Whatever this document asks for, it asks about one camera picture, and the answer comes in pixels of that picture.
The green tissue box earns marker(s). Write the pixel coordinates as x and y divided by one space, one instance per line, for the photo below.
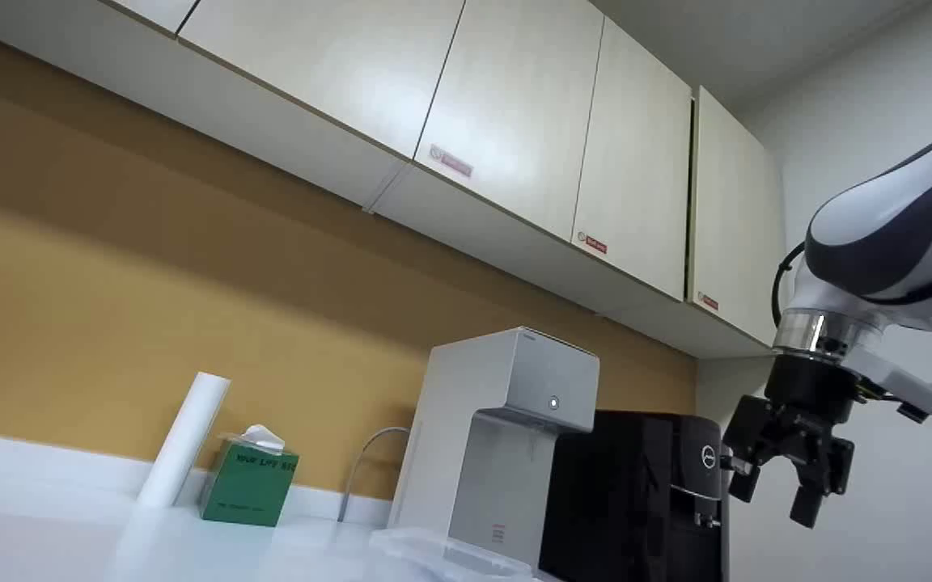
252 480

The cream upper wall cabinets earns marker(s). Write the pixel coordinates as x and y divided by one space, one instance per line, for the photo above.
527 132

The black coffee machine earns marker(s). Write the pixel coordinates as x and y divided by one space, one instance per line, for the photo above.
637 499

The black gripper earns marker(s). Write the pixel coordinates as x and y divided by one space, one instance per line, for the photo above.
795 418

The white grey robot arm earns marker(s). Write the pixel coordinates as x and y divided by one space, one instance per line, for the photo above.
865 264

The white paper roll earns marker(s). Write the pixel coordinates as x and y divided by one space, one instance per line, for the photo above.
181 439

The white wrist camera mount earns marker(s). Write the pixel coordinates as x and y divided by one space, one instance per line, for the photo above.
898 383

